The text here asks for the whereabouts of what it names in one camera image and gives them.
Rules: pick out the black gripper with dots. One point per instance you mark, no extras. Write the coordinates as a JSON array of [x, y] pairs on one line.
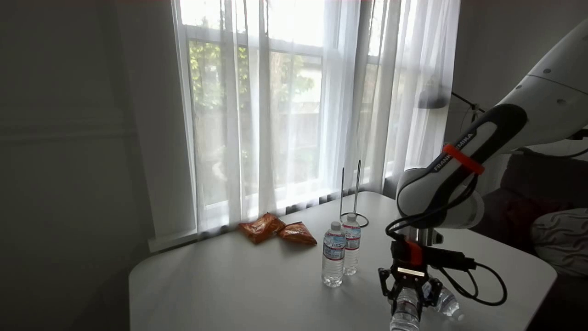
[[408, 281]]

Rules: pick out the clear plastic water bottle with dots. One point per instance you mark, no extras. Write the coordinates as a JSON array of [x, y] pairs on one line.
[[351, 241], [447, 303], [333, 253], [405, 312]]

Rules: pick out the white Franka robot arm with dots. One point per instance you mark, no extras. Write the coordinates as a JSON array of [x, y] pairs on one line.
[[552, 92]]

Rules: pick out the orange chip bag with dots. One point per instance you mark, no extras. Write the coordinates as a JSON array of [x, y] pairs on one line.
[[298, 231], [261, 228]]

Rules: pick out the dark maroon cushion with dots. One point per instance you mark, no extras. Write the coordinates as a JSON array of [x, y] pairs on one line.
[[515, 220]]

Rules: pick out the light patterned pillow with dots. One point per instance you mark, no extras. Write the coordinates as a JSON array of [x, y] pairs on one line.
[[563, 239]]

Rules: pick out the dark sofa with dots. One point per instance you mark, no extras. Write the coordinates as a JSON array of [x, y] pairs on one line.
[[539, 184]]

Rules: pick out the white framed window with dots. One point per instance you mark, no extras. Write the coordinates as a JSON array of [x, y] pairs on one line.
[[294, 92]]

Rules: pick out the sheer white curtain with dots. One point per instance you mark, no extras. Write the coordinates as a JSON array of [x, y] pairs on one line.
[[245, 121]]

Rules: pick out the black wrist camera orange mount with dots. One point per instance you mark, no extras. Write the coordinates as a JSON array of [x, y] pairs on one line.
[[405, 253]]

